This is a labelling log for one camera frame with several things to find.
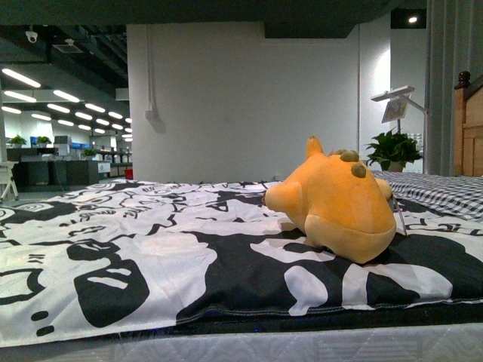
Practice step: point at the orange plush dinosaur toy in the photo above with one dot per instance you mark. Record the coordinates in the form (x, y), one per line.
(337, 202)

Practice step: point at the green potted plant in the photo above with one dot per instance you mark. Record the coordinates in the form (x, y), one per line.
(392, 151)

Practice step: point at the black and white patterned blanket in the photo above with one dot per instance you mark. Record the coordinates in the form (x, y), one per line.
(135, 257)

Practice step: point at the black office desks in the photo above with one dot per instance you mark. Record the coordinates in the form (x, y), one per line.
(45, 167)

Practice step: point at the black white checkered pillow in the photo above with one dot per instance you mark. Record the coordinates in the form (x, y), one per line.
(459, 196)

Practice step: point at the white folding chair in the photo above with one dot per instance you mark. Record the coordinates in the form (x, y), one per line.
(7, 179)

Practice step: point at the wooden bed headboard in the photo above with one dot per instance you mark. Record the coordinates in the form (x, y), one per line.
(468, 125)

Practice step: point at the white quilted mattress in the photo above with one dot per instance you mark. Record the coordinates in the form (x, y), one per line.
(456, 342)

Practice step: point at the grey curtain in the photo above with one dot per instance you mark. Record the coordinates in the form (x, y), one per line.
(454, 45)

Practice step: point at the white security camera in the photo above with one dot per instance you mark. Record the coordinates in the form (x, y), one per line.
(31, 35)

